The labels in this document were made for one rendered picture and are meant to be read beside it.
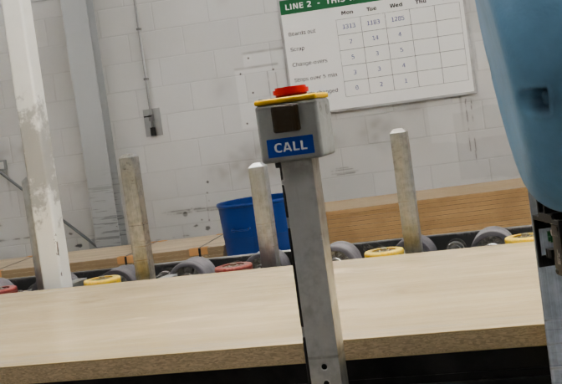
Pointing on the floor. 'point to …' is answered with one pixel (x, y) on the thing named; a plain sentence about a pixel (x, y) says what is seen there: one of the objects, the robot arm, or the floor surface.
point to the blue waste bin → (232, 226)
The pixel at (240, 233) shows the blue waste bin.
